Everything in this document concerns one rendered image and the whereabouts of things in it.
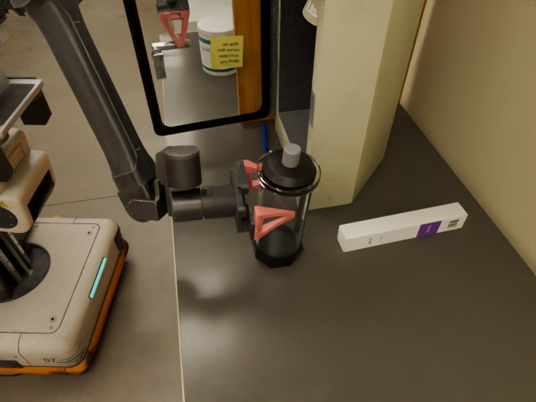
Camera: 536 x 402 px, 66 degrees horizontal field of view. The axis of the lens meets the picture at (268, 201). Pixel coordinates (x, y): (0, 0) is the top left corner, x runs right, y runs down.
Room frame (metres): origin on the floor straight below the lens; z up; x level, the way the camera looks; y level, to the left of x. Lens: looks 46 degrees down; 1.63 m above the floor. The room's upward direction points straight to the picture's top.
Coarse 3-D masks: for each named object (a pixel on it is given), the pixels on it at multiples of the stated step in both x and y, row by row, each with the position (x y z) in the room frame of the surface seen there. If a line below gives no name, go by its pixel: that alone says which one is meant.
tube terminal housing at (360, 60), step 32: (320, 0) 0.66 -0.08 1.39; (352, 0) 0.65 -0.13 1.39; (384, 0) 0.66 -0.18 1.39; (416, 0) 0.78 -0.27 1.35; (320, 32) 0.65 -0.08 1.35; (352, 32) 0.65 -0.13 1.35; (384, 32) 0.66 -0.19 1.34; (320, 64) 0.64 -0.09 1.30; (352, 64) 0.65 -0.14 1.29; (384, 64) 0.68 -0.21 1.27; (320, 96) 0.64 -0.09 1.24; (352, 96) 0.65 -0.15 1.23; (384, 96) 0.72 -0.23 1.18; (320, 128) 0.64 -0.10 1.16; (352, 128) 0.66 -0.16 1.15; (384, 128) 0.78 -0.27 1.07; (320, 160) 0.64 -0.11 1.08; (352, 160) 0.66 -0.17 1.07; (320, 192) 0.65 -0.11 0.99; (352, 192) 0.66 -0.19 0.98
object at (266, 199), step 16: (320, 176) 0.51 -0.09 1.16; (272, 192) 0.49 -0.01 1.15; (288, 192) 0.47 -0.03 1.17; (288, 208) 0.48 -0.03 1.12; (304, 208) 0.49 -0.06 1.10; (288, 224) 0.48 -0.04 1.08; (304, 224) 0.51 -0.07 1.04; (256, 240) 0.51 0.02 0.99; (272, 240) 0.48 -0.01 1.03; (288, 240) 0.48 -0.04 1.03; (272, 256) 0.48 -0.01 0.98; (288, 256) 0.49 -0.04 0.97
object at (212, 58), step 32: (160, 0) 0.87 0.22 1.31; (192, 0) 0.89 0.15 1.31; (224, 0) 0.91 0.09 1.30; (256, 0) 0.93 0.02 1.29; (160, 32) 0.86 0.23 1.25; (192, 32) 0.88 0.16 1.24; (224, 32) 0.90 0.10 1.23; (256, 32) 0.93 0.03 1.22; (192, 64) 0.88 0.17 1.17; (224, 64) 0.90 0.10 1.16; (256, 64) 0.93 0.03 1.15; (160, 96) 0.86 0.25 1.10; (192, 96) 0.88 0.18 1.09; (224, 96) 0.90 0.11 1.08; (256, 96) 0.93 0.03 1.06
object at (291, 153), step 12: (288, 144) 0.53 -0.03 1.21; (276, 156) 0.53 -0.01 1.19; (288, 156) 0.51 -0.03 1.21; (300, 156) 0.54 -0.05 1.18; (264, 168) 0.51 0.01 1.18; (276, 168) 0.50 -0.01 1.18; (288, 168) 0.51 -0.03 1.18; (300, 168) 0.51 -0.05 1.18; (312, 168) 0.51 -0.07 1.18; (276, 180) 0.49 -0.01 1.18; (288, 180) 0.48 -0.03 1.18; (300, 180) 0.49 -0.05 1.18; (312, 180) 0.50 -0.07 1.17
